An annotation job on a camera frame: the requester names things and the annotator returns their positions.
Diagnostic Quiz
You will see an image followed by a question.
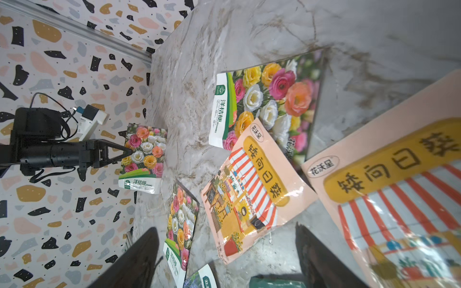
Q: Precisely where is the left aluminium corner post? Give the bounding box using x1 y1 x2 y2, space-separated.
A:
1 1 151 66

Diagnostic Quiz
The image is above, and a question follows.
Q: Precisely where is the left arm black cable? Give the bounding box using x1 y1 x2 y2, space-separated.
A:
29 92 82 141

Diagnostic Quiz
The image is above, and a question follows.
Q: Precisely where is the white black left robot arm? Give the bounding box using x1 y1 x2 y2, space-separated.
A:
1 108 133 183

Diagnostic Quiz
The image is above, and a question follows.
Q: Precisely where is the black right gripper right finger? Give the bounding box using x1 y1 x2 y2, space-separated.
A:
295 224 367 288

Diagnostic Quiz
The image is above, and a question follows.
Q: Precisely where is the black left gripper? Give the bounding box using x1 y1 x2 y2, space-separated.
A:
74 139 133 170

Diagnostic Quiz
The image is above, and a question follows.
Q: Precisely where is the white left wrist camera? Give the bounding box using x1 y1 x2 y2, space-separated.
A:
73 104 108 141

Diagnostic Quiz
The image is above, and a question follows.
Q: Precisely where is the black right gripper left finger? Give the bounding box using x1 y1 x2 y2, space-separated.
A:
90 228 160 288

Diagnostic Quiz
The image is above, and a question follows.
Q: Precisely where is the sunflower seed packet pink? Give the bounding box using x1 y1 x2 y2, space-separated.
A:
201 120 318 264
302 70 461 288

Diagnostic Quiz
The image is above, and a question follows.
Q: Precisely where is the lavender seed packet right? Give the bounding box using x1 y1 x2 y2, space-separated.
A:
249 277 306 288

